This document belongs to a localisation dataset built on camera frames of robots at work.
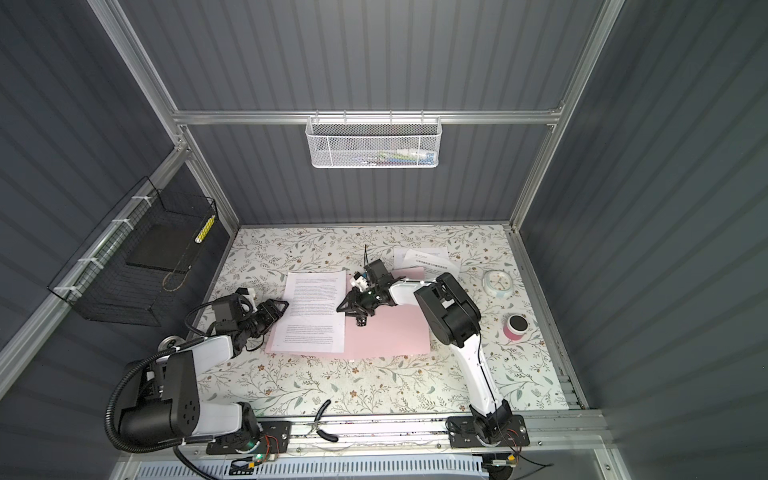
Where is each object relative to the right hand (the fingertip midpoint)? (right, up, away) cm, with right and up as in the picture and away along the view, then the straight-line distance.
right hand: (343, 314), depth 95 cm
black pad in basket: (-42, +22, -19) cm, 51 cm away
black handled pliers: (-4, -25, -19) cm, 32 cm away
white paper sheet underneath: (+31, +17, +15) cm, 39 cm away
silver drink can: (-41, -3, -19) cm, 46 cm away
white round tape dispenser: (+52, +10, +5) cm, 53 cm away
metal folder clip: (+6, -2, -1) cm, 7 cm away
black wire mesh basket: (-49, +16, -22) cm, 56 cm away
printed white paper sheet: (-10, -2, 0) cm, 10 cm away
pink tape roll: (+52, -2, -8) cm, 53 cm away
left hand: (-18, +3, -3) cm, 19 cm away
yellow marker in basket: (-36, +26, -13) cm, 47 cm away
